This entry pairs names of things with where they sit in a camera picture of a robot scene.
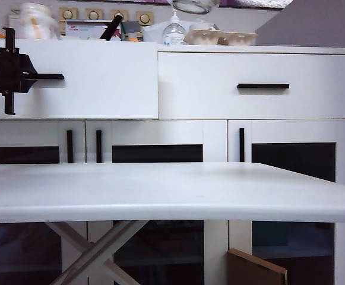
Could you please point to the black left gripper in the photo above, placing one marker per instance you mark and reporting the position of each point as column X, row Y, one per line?
column 0, row 71

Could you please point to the white cabinet drawer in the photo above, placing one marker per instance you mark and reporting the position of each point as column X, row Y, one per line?
column 205, row 89
column 101, row 83

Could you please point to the white plastic wrapped bundle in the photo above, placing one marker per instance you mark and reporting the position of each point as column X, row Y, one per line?
column 35, row 23

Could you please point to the white glass cabinet door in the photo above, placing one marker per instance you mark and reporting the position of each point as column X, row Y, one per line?
column 294, row 130
column 160, row 132
column 26, row 132

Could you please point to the white printed paper box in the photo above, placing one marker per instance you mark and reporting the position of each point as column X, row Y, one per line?
column 83, row 29

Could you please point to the beige square knob panel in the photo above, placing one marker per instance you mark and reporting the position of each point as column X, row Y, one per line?
column 69, row 14
column 145, row 18
column 118, row 13
column 94, row 13

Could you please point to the black cylindrical tool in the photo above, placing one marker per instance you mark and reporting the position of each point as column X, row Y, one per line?
column 111, row 27

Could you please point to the orange package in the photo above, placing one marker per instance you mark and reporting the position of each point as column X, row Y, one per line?
column 134, row 39

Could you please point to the grey card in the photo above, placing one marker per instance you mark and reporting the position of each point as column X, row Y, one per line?
column 130, row 26

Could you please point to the clear pump sanitizer bottle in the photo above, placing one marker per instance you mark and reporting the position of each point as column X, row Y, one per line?
column 173, row 35

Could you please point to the white crossed table leg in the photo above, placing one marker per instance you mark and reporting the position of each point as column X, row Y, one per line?
column 115, row 237
column 71, row 236

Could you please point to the beige egg carton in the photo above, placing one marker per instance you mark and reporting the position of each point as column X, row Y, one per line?
column 219, row 38

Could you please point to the white sideboard cabinet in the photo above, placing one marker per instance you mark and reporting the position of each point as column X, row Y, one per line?
column 249, row 49

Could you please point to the teal box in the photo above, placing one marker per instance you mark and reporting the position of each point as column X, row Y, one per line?
column 270, row 234

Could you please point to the flat brown cardboard box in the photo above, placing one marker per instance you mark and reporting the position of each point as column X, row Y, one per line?
column 249, row 270

